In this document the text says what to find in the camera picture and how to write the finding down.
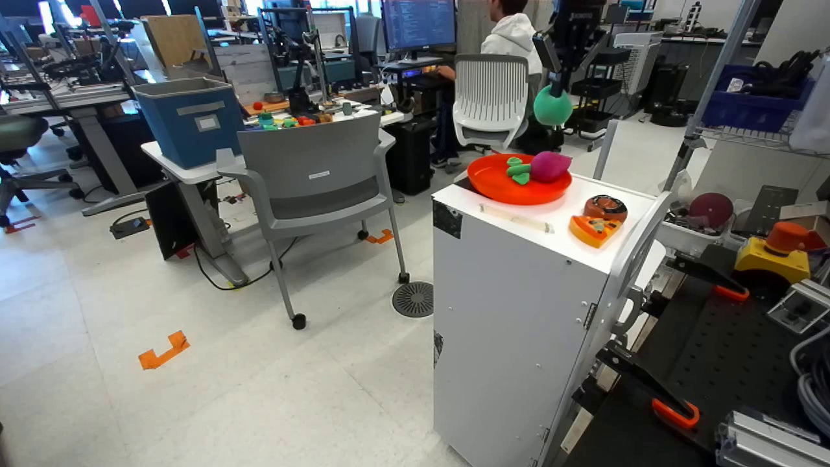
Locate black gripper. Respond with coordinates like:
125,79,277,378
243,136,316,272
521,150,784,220
531,0,609,94

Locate round green plushie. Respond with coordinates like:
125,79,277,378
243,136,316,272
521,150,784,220
531,84,576,129

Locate magenta plushie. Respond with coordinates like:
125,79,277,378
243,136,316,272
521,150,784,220
526,150,573,184

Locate orange plate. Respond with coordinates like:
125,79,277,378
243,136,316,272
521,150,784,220
465,150,576,207

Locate person in white hoodie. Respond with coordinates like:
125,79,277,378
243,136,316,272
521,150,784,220
420,0,545,166

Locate black equipment cart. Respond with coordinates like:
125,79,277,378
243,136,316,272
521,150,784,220
566,46,646,140

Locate black backpack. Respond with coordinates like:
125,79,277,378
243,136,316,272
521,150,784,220
514,120,566,159

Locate small green plush leaf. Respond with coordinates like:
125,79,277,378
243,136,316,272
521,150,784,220
505,155,531,188

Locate computer monitor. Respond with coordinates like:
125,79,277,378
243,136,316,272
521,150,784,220
379,0,460,61

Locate toy chocolate donut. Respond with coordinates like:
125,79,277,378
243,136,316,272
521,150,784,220
582,192,630,225

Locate grey metal pole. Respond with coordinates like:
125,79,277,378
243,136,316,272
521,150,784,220
658,0,762,192

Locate black computer tower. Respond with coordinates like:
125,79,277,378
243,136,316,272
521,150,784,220
385,114,435,197

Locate toy orange pizza slice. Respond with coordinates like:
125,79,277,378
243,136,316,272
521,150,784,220
566,214,627,251

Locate blue plastic crate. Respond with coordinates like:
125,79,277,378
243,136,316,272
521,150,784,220
701,61,815,133

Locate dark round toy disc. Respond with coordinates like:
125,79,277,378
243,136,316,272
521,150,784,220
684,189,737,236

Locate black stand on desk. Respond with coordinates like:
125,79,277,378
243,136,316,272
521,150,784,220
257,9,326,120

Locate grey plastic chair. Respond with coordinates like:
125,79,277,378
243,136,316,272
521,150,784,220
213,113,413,333

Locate black orange clamp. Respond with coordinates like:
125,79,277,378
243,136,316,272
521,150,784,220
593,340,704,437
670,250,752,306

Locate white toy kitchen cabinet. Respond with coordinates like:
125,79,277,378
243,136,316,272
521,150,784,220
429,166,678,467

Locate dark round floor base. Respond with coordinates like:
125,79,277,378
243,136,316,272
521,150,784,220
390,280,435,320

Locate yellow emergency stop button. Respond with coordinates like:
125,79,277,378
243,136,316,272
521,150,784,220
735,220,815,286

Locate blue storage bin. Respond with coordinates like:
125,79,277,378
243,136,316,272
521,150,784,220
130,76,246,172

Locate cardboard box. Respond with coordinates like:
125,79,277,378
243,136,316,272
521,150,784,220
139,14,215,84

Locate white desk with toys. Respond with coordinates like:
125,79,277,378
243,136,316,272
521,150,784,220
138,107,413,289

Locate black box under desk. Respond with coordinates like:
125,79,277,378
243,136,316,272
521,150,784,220
143,180,199,263

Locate black floor power strip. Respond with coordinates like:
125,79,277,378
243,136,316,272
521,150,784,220
110,214,154,242

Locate grey desk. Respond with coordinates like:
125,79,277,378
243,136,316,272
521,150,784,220
0,81,167,218

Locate black office chair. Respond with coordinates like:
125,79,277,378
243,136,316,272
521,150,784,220
0,113,89,232

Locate grey metal bracket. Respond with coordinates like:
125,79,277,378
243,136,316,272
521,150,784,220
746,181,802,236

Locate black cable coil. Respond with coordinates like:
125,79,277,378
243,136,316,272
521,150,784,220
789,325,830,437

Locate aluminium extrusion rail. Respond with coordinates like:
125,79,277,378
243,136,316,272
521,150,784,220
714,410,830,467

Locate orange floor bracket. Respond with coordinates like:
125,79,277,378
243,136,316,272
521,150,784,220
136,328,191,375

